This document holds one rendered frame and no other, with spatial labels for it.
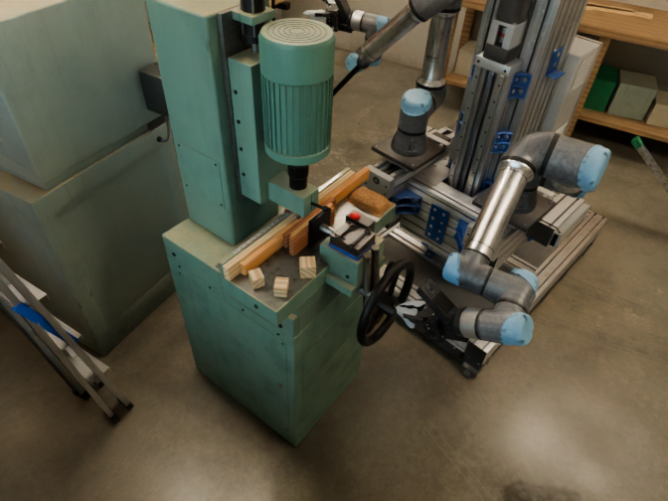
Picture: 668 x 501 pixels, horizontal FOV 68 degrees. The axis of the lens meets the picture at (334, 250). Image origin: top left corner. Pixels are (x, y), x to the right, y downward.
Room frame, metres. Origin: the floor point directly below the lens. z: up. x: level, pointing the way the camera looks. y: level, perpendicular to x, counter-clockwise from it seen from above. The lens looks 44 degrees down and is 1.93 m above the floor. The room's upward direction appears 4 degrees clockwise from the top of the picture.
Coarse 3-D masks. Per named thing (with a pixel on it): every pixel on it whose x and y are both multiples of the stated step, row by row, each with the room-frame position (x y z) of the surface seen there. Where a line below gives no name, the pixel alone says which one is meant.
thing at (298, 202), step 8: (280, 176) 1.20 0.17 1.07; (288, 176) 1.20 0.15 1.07; (272, 184) 1.17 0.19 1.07; (280, 184) 1.16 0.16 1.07; (288, 184) 1.16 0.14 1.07; (272, 192) 1.17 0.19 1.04; (280, 192) 1.15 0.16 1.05; (288, 192) 1.13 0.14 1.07; (296, 192) 1.13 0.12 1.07; (304, 192) 1.13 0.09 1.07; (312, 192) 1.14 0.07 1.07; (272, 200) 1.17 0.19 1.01; (280, 200) 1.15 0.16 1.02; (288, 200) 1.13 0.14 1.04; (296, 200) 1.11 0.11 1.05; (304, 200) 1.10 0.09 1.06; (312, 200) 1.13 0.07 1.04; (288, 208) 1.13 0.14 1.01; (296, 208) 1.11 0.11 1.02; (304, 208) 1.10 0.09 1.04; (312, 208) 1.13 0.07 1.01; (304, 216) 1.10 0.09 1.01
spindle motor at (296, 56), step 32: (288, 32) 1.15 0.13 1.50; (320, 32) 1.16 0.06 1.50; (288, 64) 1.07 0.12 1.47; (320, 64) 1.09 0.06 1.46; (288, 96) 1.07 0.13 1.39; (320, 96) 1.10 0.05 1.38; (288, 128) 1.08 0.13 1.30; (320, 128) 1.10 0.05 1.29; (288, 160) 1.07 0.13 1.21; (320, 160) 1.10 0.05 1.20
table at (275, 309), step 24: (336, 216) 1.24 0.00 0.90; (384, 216) 1.26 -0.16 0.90; (264, 264) 1.00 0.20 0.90; (288, 264) 1.01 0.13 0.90; (240, 288) 0.91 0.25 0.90; (264, 288) 0.91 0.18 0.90; (288, 288) 0.92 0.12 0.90; (312, 288) 0.95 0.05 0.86; (336, 288) 0.98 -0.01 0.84; (264, 312) 0.85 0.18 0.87; (288, 312) 0.87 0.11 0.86
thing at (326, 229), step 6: (330, 210) 1.16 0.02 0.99; (318, 216) 1.12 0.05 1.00; (324, 216) 1.14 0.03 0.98; (330, 216) 1.16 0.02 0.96; (312, 222) 1.09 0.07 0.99; (318, 222) 1.11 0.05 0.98; (324, 222) 1.14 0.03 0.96; (312, 228) 1.09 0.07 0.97; (318, 228) 1.11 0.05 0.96; (324, 228) 1.11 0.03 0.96; (330, 228) 1.11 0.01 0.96; (312, 234) 1.09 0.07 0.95; (318, 234) 1.11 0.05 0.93; (324, 234) 1.14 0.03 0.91; (330, 234) 1.09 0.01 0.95; (312, 240) 1.09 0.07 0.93
